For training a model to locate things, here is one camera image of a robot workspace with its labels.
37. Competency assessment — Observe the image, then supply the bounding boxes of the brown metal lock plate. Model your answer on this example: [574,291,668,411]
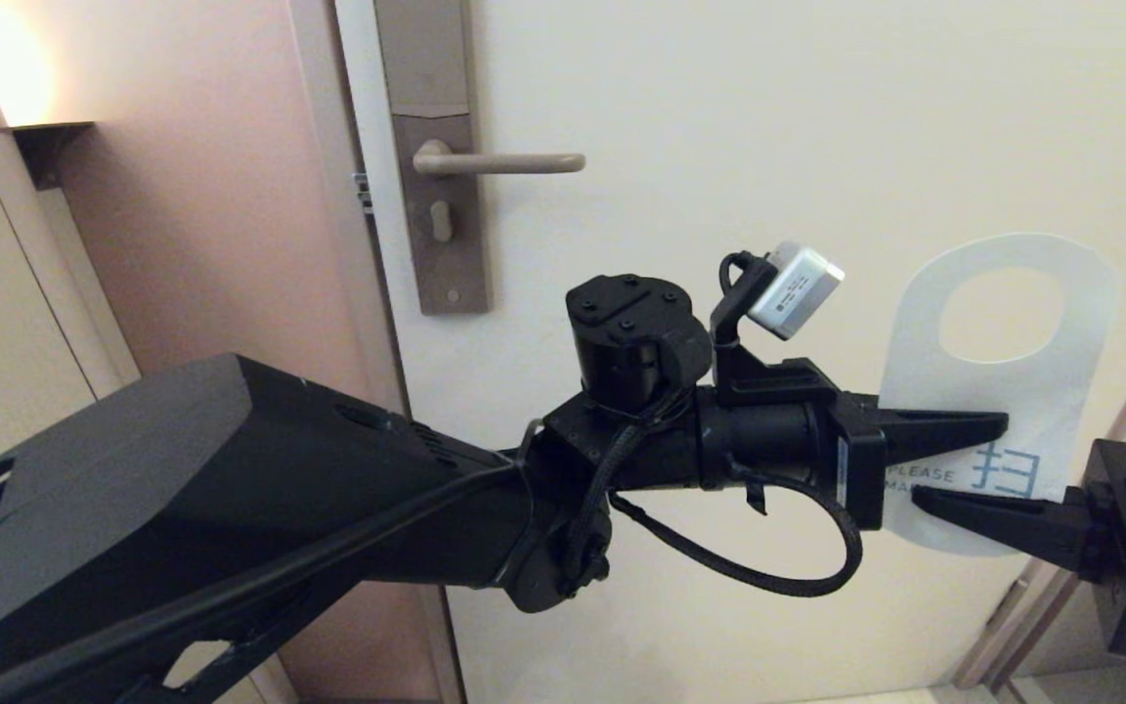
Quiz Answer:
[373,0,493,316]

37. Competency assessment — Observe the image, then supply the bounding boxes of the black looped camera cable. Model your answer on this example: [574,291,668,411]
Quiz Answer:
[610,469,864,598]

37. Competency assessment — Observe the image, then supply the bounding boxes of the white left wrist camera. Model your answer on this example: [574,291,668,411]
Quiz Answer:
[747,242,845,341]

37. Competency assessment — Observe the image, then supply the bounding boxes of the dark wall lamp bracket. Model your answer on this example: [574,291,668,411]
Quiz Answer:
[8,121,95,192]

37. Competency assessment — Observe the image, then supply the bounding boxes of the beige door frame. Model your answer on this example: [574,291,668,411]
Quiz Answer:
[287,0,466,704]

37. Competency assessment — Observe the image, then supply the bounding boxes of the white room door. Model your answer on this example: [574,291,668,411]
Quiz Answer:
[333,0,1126,704]

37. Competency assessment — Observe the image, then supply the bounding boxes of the white door hanger sign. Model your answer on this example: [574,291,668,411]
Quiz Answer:
[878,232,1119,558]

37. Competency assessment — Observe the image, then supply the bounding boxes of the beige metal door handle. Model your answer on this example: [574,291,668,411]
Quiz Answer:
[412,140,586,177]

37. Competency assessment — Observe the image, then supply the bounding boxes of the small metal frame hinge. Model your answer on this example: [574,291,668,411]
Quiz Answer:
[985,577,1028,635]

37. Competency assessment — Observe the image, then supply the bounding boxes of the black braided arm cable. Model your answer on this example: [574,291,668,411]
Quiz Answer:
[563,391,681,597]

